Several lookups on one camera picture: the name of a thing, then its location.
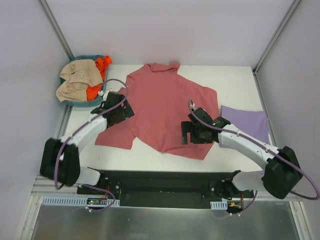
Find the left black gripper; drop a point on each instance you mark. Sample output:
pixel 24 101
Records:
pixel 124 110

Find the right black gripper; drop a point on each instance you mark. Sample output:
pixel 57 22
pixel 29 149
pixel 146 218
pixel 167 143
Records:
pixel 189 132

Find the pink red t shirt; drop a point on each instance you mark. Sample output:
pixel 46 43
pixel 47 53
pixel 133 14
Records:
pixel 159 97

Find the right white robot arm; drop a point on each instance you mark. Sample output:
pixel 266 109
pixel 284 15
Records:
pixel 279 167

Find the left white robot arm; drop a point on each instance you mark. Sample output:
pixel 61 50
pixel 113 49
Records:
pixel 61 157

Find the teal plastic basket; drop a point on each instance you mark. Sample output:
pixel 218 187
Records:
pixel 90 103

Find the orange t shirt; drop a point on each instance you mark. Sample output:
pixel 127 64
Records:
pixel 102 64

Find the beige t shirt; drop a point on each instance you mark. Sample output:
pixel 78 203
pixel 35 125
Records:
pixel 77 76

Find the folded purple t shirt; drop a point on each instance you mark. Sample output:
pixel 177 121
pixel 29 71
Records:
pixel 253 123

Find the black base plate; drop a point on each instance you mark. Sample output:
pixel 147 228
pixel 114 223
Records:
pixel 159 189

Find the right white cable duct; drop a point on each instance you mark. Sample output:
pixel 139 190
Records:
pixel 219 205

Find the white cable duct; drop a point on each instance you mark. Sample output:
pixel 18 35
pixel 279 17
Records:
pixel 219 205
pixel 75 201

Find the aluminium front rail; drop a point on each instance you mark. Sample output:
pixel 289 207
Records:
pixel 43 186

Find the left white cable duct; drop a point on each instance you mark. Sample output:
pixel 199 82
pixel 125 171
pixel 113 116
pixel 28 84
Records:
pixel 75 201

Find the left aluminium frame post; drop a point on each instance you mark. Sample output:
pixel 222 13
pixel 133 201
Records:
pixel 56 28

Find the aluminium frame post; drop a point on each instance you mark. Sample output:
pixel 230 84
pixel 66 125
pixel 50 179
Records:
pixel 56 28
pixel 295 4

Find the right aluminium frame post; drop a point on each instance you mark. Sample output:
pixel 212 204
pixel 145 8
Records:
pixel 295 4

